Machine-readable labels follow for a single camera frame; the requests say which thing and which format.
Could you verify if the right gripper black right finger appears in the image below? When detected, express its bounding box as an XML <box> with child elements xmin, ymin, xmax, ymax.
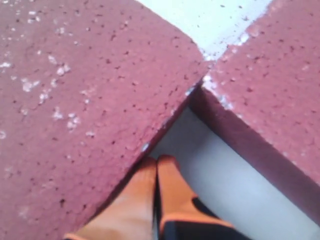
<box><xmin>157</xmin><ymin>155</ymin><xmax>249</xmax><ymax>240</ymax></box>

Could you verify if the right gripper orange-tipped left finger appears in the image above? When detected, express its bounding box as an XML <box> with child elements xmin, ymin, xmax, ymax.
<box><xmin>63</xmin><ymin>157</ymin><xmax>157</xmax><ymax>240</ymax></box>

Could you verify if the red brick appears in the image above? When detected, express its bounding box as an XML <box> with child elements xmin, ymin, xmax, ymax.
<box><xmin>190</xmin><ymin>0</ymin><xmax>320</xmax><ymax>224</ymax></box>
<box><xmin>0</xmin><ymin>0</ymin><xmax>208</xmax><ymax>240</ymax></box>

